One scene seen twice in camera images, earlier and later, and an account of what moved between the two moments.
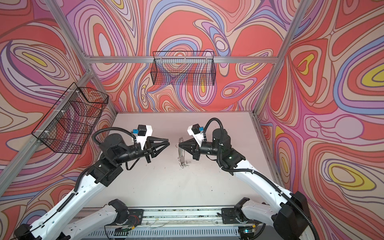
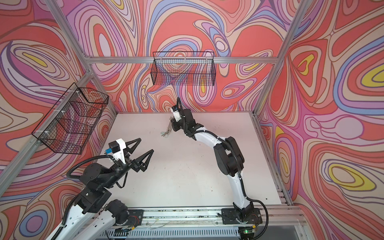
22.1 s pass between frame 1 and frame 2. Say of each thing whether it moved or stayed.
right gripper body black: moved
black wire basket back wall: stayed
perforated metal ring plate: moved
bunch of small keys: moved
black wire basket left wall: stayed
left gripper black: moved
